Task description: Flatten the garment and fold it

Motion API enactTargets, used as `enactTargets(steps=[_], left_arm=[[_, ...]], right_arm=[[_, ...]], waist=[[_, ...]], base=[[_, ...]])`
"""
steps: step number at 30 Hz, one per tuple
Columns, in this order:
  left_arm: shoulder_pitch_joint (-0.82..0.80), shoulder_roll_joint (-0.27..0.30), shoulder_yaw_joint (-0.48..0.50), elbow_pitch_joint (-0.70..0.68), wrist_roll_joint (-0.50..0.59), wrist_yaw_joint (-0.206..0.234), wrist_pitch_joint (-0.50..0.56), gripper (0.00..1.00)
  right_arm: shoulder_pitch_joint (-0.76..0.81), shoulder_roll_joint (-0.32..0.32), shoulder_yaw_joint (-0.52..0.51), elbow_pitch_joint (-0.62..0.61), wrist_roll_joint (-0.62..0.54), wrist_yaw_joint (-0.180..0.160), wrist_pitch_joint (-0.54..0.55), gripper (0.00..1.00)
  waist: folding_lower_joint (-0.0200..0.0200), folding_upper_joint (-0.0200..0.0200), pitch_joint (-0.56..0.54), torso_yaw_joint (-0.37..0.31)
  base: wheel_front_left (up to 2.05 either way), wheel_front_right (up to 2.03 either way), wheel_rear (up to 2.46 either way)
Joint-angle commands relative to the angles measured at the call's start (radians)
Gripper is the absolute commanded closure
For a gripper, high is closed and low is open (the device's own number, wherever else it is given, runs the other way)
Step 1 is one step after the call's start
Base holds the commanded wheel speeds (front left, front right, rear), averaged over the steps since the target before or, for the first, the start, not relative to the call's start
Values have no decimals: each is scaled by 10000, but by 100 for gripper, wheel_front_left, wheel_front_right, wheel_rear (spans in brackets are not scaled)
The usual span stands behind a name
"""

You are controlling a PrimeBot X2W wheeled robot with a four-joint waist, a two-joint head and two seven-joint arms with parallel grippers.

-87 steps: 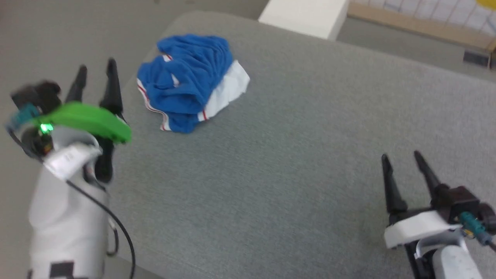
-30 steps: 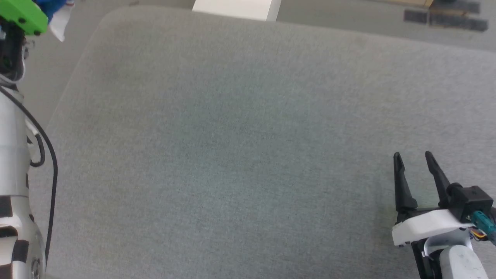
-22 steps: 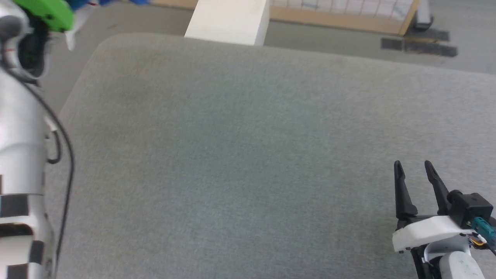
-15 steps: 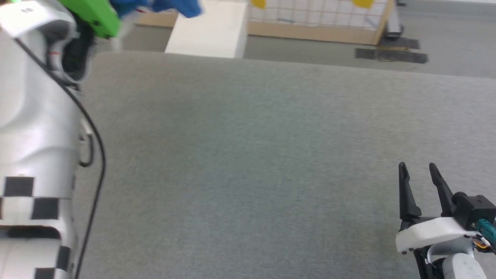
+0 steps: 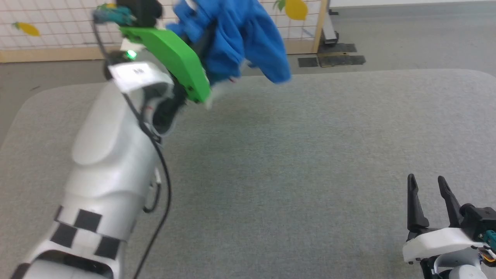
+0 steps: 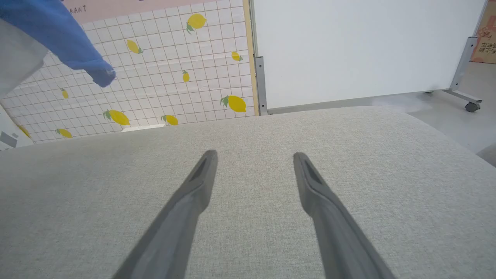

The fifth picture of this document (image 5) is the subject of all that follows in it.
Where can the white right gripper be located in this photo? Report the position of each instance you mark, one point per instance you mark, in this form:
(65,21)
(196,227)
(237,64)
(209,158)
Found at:
(441,240)

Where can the blue and white sports jersey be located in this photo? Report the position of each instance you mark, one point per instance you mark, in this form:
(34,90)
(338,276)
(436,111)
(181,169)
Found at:
(240,35)

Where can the small black floor mat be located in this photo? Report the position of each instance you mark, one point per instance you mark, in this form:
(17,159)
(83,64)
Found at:
(308,62)

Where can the lemon print partition panel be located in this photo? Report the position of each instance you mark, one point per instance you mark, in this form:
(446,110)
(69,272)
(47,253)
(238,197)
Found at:
(58,23)

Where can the white paper label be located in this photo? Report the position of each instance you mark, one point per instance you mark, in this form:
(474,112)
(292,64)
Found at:
(135,73)

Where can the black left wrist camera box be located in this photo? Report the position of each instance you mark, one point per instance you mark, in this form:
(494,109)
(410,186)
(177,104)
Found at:
(141,11)

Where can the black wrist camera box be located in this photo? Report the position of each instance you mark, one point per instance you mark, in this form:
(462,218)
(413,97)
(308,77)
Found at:
(478,217)
(141,11)

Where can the grey metal panel support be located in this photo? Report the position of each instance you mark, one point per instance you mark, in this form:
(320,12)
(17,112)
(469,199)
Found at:
(328,33)

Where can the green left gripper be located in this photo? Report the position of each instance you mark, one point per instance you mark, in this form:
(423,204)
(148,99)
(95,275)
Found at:
(170,54)

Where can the large black floor mat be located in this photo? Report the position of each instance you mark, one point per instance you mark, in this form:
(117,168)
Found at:
(341,60)

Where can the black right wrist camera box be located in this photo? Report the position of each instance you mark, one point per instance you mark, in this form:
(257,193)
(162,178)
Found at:
(478,217)

